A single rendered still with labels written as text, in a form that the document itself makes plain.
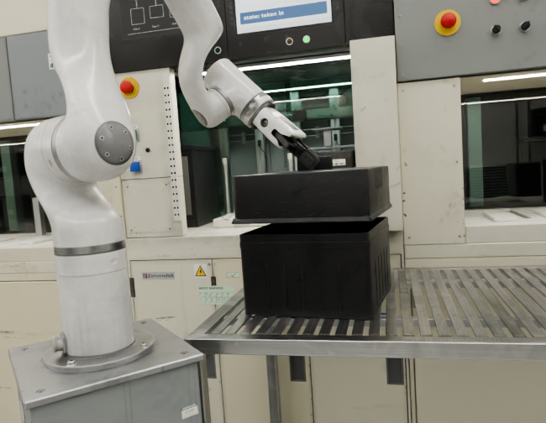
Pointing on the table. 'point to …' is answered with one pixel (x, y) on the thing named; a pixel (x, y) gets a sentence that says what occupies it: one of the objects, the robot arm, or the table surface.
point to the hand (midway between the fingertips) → (311, 159)
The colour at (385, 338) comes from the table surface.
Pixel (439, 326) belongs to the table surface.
